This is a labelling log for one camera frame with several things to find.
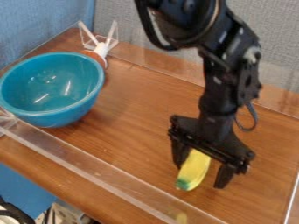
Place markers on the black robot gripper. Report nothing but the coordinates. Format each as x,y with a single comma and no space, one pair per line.
211,136

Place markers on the yellow green toy corn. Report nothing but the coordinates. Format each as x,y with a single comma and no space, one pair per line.
192,171

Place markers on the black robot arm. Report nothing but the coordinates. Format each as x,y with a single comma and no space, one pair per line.
204,25

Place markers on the orange white toy object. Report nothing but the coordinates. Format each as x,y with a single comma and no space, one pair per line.
99,54

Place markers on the blue bowl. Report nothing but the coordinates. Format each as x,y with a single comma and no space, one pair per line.
51,89

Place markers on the clear acrylic back barrier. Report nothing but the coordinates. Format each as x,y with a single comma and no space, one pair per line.
274,98

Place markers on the clear acrylic barrier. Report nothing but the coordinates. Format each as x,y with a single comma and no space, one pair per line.
274,98
112,180

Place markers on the clear acrylic front barrier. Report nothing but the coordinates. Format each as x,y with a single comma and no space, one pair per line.
112,180

